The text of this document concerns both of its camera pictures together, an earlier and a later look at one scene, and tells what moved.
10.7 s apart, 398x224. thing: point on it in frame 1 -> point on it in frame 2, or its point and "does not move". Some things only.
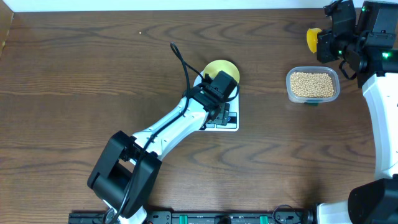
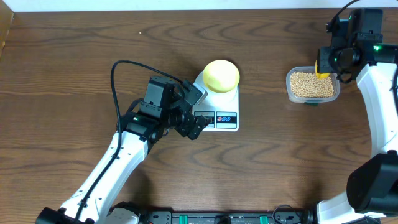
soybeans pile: (311, 84) does not move
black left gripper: (222, 115) -> (184, 127)
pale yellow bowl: (213, 68) does not move
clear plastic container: (311, 84) does not move
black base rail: (203, 217) does not move
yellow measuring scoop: (311, 38) -> (320, 76)
